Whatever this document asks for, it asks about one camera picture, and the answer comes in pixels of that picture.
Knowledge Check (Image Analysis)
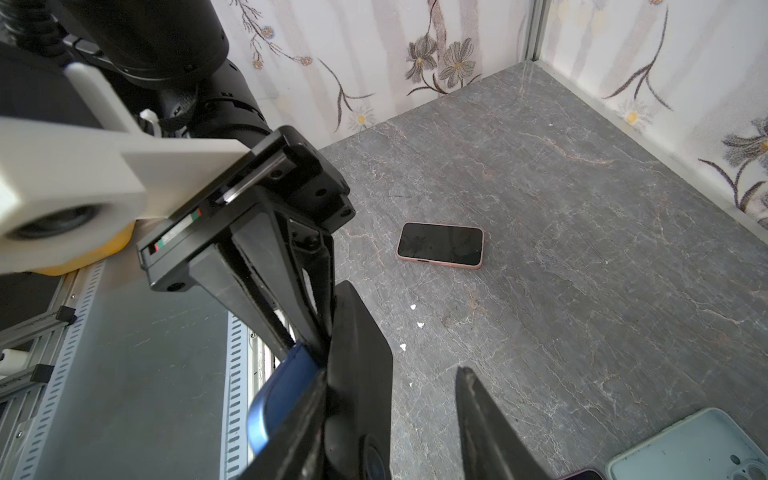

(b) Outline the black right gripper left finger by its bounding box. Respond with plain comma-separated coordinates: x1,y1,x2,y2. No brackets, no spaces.
239,370,327,480

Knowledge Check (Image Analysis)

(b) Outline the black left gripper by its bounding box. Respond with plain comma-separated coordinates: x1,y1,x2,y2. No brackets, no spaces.
137,126,356,360

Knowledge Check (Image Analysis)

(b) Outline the white slotted cable duct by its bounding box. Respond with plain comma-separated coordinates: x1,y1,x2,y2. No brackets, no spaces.
219,313,252,480

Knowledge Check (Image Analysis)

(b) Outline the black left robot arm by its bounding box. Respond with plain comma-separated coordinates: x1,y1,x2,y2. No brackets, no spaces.
1,1,354,363

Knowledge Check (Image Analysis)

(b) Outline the phone in pink case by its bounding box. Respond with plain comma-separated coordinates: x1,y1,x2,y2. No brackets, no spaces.
396,222,485,269

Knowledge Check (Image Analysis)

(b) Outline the yellow plastic bin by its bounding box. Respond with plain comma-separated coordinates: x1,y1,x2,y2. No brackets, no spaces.
33,222,136,277

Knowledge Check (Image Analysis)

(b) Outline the black phone case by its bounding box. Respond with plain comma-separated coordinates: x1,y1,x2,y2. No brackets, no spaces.
324,281,393,479

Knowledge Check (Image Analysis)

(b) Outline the black phone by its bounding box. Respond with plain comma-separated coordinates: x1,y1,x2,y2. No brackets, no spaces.
246,343,319,456

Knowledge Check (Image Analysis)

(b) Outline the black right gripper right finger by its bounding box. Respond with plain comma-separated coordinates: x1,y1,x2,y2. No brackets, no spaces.
455,367,549,480

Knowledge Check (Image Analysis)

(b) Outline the aluminium front rail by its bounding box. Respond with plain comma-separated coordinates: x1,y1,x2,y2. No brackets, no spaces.
1,260,106,479

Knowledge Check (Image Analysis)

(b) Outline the light blue phone case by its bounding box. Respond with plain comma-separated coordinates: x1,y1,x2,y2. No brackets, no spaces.
605,408,767,480

